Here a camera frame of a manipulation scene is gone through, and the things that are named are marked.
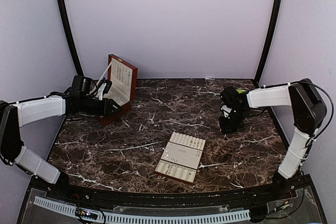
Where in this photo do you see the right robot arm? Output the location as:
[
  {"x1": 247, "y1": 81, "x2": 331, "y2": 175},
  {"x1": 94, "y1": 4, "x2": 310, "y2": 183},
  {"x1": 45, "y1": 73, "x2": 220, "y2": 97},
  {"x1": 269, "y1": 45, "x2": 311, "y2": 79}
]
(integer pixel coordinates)
[{"x1": 219, "y1": 78, "x2": 327, "y2": 200}]

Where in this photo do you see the right black frame post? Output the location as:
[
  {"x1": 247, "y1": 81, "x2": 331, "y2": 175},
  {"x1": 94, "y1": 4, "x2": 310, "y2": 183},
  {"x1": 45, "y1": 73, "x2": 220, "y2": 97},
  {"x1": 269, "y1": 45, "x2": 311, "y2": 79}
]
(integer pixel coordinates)
[{"x1": 253, "y1": 0, "x2": 281, "y2": 86}]

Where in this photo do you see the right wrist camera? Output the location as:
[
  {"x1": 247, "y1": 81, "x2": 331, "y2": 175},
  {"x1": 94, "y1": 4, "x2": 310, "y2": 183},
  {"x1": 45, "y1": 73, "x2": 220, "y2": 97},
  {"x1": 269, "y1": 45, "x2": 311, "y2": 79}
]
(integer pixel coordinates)
[{"x1": 220, "y1": 104, "x2": 232, "y2": 118}]

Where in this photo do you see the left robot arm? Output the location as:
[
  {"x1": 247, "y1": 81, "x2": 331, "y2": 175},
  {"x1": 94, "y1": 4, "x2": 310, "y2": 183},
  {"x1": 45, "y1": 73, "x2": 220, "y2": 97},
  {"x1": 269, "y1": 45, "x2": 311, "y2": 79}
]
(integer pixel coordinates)
[{"x1": 1, "y1": 76, "x2": 122, "y2": 201}]

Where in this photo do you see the red wooden jewelry box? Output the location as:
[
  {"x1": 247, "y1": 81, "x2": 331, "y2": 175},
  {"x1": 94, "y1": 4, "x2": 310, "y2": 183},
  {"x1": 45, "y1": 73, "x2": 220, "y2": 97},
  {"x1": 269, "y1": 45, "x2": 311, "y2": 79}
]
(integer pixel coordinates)
[{"x1": 97, "y1": 54, "x2": 138, "y2": 126}]

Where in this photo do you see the black frame post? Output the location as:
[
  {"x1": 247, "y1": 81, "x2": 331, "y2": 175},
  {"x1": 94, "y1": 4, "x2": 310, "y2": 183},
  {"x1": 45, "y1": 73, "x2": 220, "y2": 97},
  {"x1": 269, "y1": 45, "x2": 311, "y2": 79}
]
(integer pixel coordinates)
[
  {"x1": 57, "y1": 0, "x2": 84, "y2": 76},
  {"x1": 253, "y1": 0, "x2": 281, "y2": 86}
]

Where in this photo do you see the white slotted cable duct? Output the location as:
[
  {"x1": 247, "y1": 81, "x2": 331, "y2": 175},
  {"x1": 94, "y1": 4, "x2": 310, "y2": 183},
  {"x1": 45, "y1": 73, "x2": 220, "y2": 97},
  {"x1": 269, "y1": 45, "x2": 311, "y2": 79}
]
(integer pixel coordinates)
[{"x1": 33, "y1": 196, "x2": 250, "y2": 223}]

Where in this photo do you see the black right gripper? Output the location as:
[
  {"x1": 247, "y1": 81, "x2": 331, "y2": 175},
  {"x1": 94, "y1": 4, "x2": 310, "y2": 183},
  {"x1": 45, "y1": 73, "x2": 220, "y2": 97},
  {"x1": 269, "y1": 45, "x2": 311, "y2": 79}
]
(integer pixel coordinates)
[{"x1": 219, "y1": 108, "x2": 248, "y2": 134}]

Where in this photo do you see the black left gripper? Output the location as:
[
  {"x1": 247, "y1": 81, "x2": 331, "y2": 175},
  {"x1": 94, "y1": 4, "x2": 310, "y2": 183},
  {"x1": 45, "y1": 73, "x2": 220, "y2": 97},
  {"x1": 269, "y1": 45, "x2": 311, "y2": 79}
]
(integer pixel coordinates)
[{"x1": 80, "y1": 96, "x2": 122, "y2": 116}]

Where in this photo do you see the flat white jewelry tray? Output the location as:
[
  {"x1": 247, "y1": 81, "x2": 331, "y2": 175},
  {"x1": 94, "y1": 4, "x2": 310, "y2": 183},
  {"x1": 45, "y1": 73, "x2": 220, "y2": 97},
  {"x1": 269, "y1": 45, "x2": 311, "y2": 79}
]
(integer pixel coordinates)
[{"x1": 154, "y1": 132, "x2": 206, "y2": 184}]

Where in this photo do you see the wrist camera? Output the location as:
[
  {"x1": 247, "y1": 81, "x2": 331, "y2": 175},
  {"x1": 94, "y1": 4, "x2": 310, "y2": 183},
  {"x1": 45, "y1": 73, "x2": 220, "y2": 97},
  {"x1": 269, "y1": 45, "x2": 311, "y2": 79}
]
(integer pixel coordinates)
[
  {"x1": 220, "y1": 104, "x2": 232, "y2": 118},
  {"x1": 93, "y1": 78, "x2": 112, "y2": 100}
]

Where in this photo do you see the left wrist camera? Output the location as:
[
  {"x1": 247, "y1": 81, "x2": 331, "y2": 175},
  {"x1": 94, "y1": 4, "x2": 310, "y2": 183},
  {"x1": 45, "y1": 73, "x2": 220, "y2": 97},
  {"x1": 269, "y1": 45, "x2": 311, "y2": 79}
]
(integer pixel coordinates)
[{"x1": 93, "y1": 78, "x2": 112, "y2": 100}]

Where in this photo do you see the left black frame post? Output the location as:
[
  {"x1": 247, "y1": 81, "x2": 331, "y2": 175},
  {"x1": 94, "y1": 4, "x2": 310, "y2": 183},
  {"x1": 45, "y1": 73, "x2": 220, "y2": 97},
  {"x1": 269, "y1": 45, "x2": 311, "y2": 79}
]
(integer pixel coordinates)
[{"x1": 57, "y1": 0, "x2": 84, "y2": 76}]

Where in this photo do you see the black front table rail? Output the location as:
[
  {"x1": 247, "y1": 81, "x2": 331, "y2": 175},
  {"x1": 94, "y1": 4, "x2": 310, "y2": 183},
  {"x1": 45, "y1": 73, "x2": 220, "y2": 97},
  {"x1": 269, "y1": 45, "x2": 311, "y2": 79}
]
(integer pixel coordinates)
[{"x1": 25, "y1": 179, "x2": 300, "y2": 215}]

